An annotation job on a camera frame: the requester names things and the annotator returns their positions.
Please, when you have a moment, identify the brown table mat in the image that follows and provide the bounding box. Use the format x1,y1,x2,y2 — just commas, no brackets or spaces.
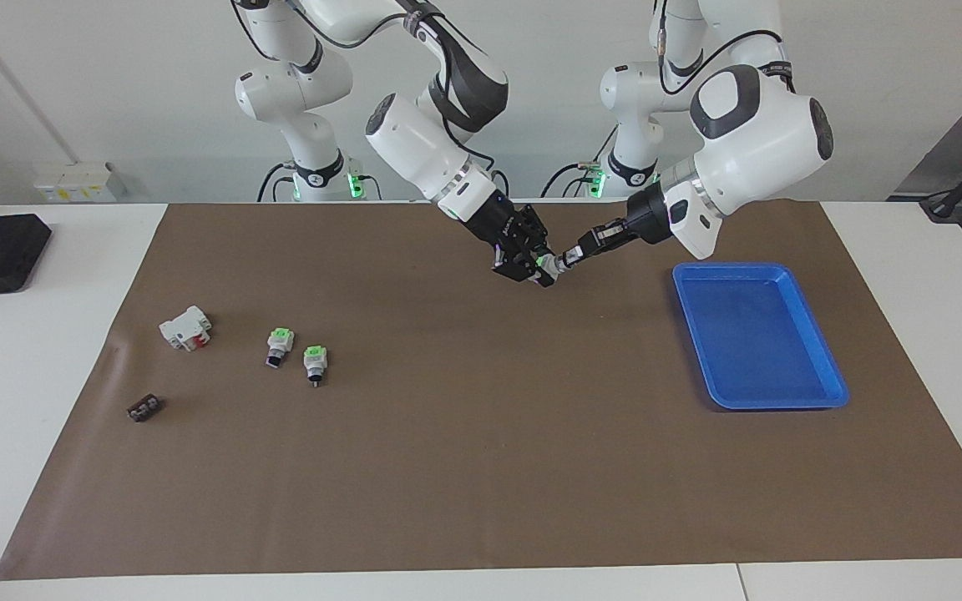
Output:
0,199,962,581

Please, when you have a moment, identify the white circuit breaker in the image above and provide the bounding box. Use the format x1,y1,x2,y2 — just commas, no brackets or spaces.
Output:
159,306,213,352

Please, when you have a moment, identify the blue plastic tray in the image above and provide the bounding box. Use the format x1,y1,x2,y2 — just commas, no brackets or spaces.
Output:
671,261,851,412

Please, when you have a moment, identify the black left base cable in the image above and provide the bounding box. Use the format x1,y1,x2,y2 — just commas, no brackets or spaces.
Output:
540,124,620,199

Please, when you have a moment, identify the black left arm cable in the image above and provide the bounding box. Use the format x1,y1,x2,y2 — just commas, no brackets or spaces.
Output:
652,0,795,97

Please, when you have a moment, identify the white wall socket box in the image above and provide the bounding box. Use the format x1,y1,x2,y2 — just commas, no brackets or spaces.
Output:
33,162,127,204

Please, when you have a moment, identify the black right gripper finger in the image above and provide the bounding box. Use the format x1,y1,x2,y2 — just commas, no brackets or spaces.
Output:
527,224,559,289
493,255,534,285

